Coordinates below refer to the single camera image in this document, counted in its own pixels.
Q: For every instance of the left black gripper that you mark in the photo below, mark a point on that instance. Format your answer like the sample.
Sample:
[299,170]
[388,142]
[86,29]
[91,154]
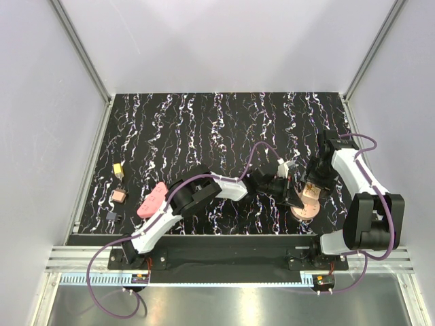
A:
[288,195]

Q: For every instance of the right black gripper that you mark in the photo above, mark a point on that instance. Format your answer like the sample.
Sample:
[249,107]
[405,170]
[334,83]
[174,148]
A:
[327,184]

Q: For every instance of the pink round power strip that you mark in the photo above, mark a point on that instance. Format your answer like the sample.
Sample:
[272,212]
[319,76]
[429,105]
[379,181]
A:
[310,210]

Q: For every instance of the pink triangular power socket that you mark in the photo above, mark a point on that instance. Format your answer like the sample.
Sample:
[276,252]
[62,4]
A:
[153,201]

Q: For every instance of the pink plug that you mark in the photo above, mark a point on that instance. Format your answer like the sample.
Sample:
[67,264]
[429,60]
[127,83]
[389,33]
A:
[118,195]

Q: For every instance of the yellow plug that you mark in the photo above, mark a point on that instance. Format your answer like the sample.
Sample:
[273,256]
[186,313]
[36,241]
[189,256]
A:
[118,171]

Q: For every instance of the dark grey plug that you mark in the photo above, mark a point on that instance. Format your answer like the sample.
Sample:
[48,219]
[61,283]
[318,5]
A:
[112,216]

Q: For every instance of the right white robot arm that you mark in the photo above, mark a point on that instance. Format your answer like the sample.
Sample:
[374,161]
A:
[374,219]

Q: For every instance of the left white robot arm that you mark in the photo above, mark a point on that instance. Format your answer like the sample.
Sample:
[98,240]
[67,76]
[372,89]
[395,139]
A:
[166,205]

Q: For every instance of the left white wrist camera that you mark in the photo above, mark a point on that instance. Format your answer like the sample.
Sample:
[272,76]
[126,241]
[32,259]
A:
[285,169]

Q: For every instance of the right aluminium frame post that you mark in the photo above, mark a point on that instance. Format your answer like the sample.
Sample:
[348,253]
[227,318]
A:
[386,26]

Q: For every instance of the aluminium frame post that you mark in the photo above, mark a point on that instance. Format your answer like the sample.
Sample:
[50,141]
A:
[76,42]
[386,26]

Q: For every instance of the grey slotted cable duct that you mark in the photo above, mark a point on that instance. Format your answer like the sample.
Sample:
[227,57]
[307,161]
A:
[104,279]

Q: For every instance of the left aluminium frame post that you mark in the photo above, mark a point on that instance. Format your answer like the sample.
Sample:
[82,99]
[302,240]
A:
[76,42]

